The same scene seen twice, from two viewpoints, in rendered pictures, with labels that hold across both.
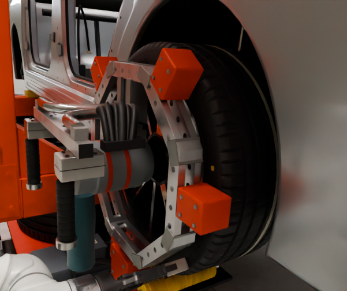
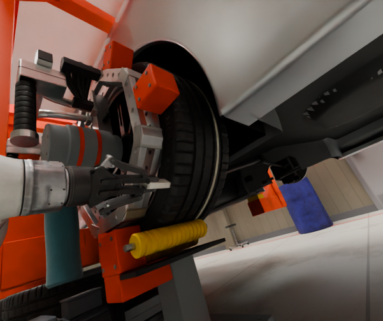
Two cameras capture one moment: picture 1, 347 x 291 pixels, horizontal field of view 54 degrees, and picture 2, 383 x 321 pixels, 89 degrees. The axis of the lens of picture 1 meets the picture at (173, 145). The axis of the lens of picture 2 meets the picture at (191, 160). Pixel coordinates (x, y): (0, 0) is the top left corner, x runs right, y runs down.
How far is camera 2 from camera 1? 72 cm
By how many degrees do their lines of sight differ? 40
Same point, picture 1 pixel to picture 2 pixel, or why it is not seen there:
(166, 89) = (111, 57)
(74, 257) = (53, 264)
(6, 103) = not seen: outside the picture
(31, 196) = (13, 260)
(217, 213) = (166, 76)
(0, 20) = (0, 122)
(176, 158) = (125, 72)
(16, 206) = not seen: outside the picture
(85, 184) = (57, 140)
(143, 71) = not seen: hidden behind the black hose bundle
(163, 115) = (113, 71)
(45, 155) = (34, 219)
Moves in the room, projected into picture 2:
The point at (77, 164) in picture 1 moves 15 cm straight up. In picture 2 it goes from (37, 68) to (37, 27)
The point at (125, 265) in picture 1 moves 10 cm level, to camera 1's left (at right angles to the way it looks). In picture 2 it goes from (111, 235) to (71, 247)
